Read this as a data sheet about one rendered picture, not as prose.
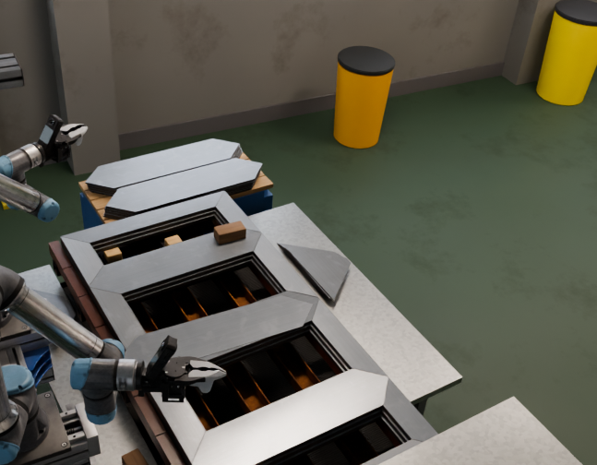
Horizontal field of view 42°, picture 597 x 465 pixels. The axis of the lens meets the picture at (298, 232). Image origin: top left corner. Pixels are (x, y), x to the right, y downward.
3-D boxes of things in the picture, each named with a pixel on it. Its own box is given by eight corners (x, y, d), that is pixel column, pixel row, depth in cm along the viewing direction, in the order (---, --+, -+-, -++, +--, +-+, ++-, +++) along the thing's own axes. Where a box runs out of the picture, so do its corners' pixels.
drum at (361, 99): (364, 118, 582) (375, 41, 545) (393, 145, 555) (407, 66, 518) (318, 127, 567) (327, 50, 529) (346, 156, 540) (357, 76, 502)
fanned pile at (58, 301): (54, 280, 323) (53, 272, 321) (88, 341, 298) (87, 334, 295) (25, 289, 318) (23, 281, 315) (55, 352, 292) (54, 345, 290)
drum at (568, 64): (561, 77, 660) (586, -5, 616) (600, 102, 630) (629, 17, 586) (519, 86, 642) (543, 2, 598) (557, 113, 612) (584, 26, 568)
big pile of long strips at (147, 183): (232, 142, 395) (233, 132, 391) (272, 184, 369) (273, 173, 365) (78, 182, 359) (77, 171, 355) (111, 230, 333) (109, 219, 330)
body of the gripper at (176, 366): (189, 382, 195) (140, 380, 195) (189, 354, 191) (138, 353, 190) (186, 403, 189) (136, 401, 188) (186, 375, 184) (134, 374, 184)
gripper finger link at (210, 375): (225, 387, 192) (187, 387, 191) (226, 369, 189) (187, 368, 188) (225, 397, 189) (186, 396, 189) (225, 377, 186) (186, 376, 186)
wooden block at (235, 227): (240, 230, 328) (240, 220, 325) (245, 238, 324) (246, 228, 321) (213, 236, 323) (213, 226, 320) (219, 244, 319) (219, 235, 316)
